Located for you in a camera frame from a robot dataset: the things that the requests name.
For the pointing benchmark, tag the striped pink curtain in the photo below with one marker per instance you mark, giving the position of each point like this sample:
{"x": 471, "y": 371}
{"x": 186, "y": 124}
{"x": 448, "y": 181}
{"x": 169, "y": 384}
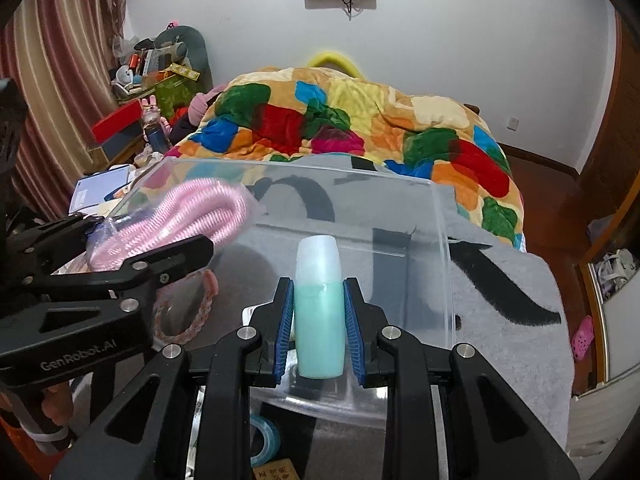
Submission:
{"x": 60, "y": 54}

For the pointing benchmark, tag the left human hand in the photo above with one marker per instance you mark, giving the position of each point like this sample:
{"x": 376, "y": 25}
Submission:
{"x": 57, "y": 404}

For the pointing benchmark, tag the pink croc shoe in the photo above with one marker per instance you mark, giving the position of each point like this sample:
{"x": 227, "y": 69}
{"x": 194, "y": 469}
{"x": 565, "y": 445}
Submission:
{"x": 582, "y": 339}

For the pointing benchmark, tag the wall power socket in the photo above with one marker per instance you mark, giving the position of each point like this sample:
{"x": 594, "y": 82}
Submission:
{"x": 512, "y": 124}

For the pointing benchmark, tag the colourful patchwork quilt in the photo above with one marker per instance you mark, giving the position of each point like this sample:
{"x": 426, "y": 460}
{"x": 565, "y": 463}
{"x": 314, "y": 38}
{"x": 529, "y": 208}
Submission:
{"x": 284, "y": 115}

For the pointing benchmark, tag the pink bunny water bottle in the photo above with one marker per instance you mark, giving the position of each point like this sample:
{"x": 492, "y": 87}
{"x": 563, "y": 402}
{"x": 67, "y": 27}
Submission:
{"x": 156, "y": 128}

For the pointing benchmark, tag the pink knit hat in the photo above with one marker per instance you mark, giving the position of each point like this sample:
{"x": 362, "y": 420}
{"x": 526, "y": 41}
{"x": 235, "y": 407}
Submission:
{"x": 201, "y": 102}

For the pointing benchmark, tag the blue white notebook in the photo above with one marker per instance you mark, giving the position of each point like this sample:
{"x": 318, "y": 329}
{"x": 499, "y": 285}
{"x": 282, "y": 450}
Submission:
{"x": 92, "y": 190}

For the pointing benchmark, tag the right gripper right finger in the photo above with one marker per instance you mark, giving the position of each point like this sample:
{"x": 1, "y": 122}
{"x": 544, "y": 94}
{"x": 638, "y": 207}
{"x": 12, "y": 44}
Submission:
{"x": 448, "y": 411}

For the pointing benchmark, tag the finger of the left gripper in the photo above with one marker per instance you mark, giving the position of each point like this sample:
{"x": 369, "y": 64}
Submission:
{"x": 58, "y": 240}
{"x": 158, "y": 267}

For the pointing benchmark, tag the clear plastic storage box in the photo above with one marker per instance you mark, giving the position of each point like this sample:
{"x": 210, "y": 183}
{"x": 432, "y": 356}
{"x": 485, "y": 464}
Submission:
{"x": 389, "y": 231}

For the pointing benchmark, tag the blue tape roll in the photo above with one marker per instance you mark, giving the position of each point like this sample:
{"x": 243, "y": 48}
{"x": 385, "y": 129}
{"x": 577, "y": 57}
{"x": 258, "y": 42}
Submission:
{"x": 270, "y": 440}

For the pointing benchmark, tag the wooden stamp block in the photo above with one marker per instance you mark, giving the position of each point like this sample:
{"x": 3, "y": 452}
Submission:
{"x": 279, "y": 470}

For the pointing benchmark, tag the yellow pillow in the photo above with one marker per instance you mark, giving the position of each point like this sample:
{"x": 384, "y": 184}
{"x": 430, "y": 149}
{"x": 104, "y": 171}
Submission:
{"x": 332, "y": 59}

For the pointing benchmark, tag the red box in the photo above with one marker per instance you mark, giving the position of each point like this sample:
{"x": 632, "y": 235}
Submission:
{"x": 117, "y": 121}

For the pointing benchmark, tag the grey neck pillow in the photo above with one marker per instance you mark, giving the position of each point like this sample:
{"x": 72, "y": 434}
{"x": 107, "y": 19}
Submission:
{"x": 194, "y": 45}

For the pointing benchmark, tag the wooden door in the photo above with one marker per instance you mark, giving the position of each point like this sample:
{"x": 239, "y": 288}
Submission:
{"x": 610, "y": 178}

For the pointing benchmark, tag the white sneakers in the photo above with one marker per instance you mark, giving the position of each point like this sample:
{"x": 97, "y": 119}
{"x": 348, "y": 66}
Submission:
{"x": 615, "y": 270}

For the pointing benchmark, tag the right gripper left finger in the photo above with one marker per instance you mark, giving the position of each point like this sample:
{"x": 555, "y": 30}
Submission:
{"x": 200, "y": 396}

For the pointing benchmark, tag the mint green lotion bottle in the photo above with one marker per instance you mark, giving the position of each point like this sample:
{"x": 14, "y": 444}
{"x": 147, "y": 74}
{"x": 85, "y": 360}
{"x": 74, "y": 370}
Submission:
{"x": 319, "y": 310}

